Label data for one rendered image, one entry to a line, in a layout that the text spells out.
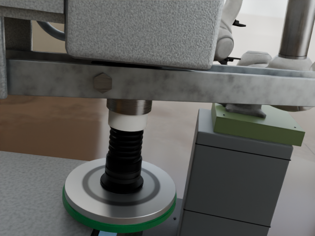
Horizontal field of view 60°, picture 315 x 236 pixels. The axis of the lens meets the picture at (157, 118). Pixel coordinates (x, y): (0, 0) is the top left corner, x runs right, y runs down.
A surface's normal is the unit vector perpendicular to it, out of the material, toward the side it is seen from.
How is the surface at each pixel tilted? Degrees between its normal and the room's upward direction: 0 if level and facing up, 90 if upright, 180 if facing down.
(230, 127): 90
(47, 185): 0
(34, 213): 0
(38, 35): 90
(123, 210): 0
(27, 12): 90
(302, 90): 90
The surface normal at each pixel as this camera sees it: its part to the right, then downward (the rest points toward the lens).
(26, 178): 0.12, -0.94
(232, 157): -0.15, 0.29
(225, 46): 0.41, 0.56
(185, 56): 0.20, 0.33
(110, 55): 0.14, 0.66
